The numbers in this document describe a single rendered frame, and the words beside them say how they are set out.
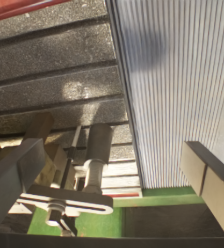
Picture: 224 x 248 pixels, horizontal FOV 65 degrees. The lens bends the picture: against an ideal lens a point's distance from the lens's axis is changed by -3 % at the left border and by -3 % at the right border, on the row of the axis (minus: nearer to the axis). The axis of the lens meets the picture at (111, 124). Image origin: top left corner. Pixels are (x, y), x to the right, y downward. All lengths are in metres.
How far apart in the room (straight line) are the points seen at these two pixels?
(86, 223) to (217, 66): 1.27
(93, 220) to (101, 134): 0.99
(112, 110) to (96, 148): 0.12
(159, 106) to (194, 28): 0.24
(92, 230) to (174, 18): 1.31
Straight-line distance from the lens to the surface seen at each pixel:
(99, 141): 0.53
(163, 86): 0.58
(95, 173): 0.48
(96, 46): 0.46
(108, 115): 0.56
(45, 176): 0.49
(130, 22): 0.50
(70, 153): 0.53
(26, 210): 0.61
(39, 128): 0.55
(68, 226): 0.73
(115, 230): 1.40
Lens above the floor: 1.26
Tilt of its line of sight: 48 degrees down
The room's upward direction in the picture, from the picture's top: 175 degrees counter-clockwise
